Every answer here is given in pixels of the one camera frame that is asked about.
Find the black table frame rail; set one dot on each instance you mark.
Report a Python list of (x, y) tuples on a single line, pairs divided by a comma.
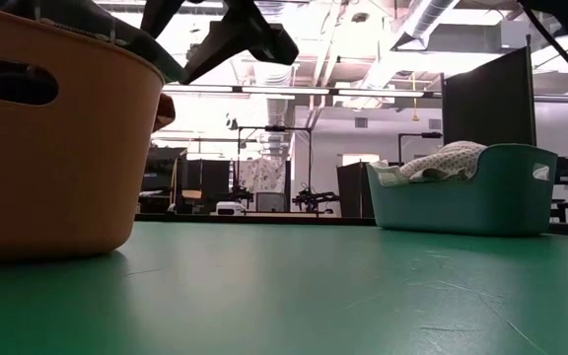
[(264, 219)]

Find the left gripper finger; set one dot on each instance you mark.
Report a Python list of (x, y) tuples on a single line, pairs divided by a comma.
[(220, 47), (158, 15)]

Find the black frame stand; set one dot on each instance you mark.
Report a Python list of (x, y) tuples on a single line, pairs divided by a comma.
[(274, 128), (429, 134)]

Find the grey box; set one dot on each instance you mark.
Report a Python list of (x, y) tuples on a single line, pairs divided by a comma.
[(270, 202)]

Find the silver ceiling air duct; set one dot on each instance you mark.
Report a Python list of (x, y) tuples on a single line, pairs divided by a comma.
[(424, 20), (278, 109)]

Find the light grey waffle towel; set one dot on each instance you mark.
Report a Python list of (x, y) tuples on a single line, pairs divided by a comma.
[(451, 158)]

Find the grey checked towel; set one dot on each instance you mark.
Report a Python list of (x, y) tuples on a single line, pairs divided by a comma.
[(131, 37)]

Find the plain white towel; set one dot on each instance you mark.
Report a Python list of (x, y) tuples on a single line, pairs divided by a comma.
[(387, 175)]

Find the white patterned cloth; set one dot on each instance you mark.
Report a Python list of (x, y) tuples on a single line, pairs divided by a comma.
[(262, 175)]

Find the orange towel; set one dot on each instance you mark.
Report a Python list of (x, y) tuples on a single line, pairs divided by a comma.
[(164, 111)]

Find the black cabinet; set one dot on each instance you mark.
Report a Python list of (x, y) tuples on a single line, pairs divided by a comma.
[(355, 190)]

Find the orange plastic basket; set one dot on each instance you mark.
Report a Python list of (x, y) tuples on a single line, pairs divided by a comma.
[(67, 172)]

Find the green plastic basket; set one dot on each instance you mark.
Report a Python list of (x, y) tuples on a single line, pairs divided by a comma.
[(461, 207)]

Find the small black monitor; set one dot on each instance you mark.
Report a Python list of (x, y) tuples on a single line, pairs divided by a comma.
[(564, 170)]

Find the black background robot arm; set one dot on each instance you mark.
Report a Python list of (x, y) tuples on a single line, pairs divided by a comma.
[(313, 199)]

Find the black divider panel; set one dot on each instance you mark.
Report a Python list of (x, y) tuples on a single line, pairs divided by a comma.
[(491, 98)]

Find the ceiling light strip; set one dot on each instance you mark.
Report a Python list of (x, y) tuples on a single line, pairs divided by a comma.
[(313, 91)]

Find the black computer monitor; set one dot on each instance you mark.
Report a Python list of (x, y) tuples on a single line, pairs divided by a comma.
[(210, 177), (163, 170)]

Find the small white device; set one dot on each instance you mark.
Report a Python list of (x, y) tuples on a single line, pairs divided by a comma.
[(230, 208)]

